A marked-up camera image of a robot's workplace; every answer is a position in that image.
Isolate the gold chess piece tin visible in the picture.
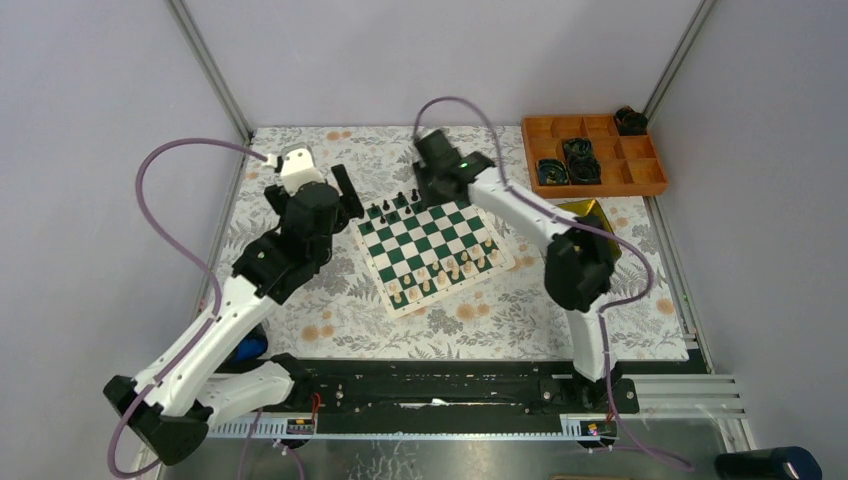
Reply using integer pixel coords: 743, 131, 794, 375
548, 199, 622, 268

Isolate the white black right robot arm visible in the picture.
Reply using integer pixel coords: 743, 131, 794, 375
413, 129, 616, 412

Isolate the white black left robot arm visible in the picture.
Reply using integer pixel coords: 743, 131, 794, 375
103, 164, 364, 466

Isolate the blue object under arm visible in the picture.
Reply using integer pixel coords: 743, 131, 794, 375
231, 335, 269, 363

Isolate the green white chess board mat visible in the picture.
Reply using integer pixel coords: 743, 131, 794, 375
352, 194, 515, 318

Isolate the black coil tray upper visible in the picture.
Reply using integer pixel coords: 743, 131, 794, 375
562, 137, 594, 159

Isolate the black coil tray lower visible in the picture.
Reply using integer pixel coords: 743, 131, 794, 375
567, 156, 601, 185

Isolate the wooden compartment tray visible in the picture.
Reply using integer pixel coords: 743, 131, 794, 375
522, 113, 669, 198

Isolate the black coil outside tray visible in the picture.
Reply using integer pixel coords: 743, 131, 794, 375
613, 106, 648, 136

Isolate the dark cylinder bottom right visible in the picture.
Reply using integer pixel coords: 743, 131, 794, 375
714, 446, 823, 480

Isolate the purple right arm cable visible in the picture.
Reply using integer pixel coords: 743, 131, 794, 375
411, 96, 697, 473

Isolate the black mounting base rail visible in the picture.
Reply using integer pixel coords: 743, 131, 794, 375
248, 357, 641, 435

